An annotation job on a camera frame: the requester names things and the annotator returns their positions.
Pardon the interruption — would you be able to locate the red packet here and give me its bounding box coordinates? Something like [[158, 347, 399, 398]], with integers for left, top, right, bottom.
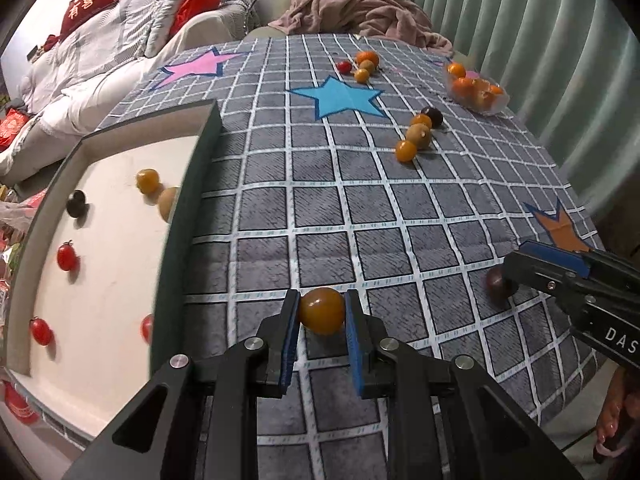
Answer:
[[2, 380, 41, 426]]

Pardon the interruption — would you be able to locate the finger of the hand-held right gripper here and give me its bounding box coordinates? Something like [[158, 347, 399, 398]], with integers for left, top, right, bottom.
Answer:
[[501, 252, 597, 312], [517, 240, 609, 274]]

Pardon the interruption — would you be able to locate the clear glass bowl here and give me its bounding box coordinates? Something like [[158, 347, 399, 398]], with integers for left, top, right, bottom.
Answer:
[[442, 62, 510, 117]]

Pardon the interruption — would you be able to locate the grey checked star tablecloth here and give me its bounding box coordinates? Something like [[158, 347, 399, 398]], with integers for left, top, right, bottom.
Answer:
[[95, 32, 608, 480]]

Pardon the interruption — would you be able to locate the sofa with quilted white cover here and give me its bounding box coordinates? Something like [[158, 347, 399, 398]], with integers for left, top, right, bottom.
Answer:
[[0, 0, 261, 186]]

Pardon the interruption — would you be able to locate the large brown round fruit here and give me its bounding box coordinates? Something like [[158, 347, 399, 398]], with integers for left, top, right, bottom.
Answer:
[[157, 186, 181, 222]]

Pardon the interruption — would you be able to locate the pale green curtain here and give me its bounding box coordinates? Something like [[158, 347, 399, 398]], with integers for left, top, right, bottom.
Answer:
[[390, 0, 640, 201]]

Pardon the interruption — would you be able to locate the plain red pillow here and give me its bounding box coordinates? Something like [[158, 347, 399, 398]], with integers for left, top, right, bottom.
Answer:
[[167, 0, 223, 38]]

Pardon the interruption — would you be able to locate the grey striped cushion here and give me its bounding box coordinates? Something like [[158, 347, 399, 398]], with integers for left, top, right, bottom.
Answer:
[[120, 0, 251, 58]]

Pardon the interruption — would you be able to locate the person's foot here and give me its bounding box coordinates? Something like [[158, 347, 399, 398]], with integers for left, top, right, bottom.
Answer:
[[595, 366, 640, 466]]

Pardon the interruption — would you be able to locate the pink blanket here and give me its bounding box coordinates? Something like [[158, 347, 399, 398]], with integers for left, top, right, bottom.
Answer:
[[267, 0, 453, 53]]

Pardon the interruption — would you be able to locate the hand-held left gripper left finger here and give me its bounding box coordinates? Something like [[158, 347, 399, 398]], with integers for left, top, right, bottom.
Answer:
[[62, 290, 303, 480]]

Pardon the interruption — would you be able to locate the white tray with green rim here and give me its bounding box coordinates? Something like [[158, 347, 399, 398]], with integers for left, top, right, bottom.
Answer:
[[0, 100, 223, 453]]

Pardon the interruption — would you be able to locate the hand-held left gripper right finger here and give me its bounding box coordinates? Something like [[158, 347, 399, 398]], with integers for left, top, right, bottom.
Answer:
[[345, 289, 583, 480]]

